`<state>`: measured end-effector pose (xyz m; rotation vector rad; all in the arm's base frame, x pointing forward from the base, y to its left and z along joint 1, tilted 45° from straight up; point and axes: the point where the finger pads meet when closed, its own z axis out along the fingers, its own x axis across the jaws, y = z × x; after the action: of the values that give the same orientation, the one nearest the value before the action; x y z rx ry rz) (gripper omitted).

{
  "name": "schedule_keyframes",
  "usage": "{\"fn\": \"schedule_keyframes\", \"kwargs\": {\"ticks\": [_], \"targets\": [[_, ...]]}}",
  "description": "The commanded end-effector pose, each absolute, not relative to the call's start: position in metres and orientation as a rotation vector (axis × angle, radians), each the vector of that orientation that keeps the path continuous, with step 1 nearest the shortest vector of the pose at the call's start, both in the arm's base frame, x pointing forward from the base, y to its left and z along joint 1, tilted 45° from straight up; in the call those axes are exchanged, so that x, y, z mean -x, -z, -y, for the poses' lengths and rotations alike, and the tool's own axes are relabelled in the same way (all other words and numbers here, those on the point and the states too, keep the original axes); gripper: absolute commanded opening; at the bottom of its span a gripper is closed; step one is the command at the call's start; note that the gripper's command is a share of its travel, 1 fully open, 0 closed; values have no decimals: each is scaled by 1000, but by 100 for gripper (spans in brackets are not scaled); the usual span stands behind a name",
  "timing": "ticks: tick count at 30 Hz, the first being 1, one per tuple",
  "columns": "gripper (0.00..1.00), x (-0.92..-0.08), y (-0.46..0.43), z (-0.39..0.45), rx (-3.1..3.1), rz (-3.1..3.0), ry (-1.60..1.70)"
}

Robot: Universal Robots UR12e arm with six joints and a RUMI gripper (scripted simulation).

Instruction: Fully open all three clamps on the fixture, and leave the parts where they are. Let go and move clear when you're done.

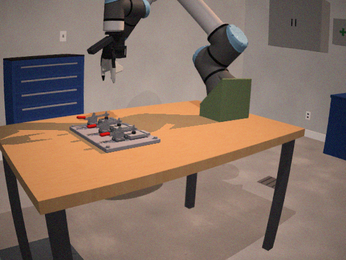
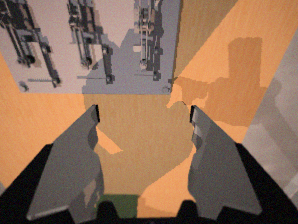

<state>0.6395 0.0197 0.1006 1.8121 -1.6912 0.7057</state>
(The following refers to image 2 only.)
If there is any toggle clamp with red handle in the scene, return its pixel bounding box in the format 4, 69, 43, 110
0, 0, 35, 68

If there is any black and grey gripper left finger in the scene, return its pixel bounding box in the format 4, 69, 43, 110
0, 104, 104, 224

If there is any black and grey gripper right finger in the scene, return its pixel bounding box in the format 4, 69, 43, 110
187, 105, 298, 224

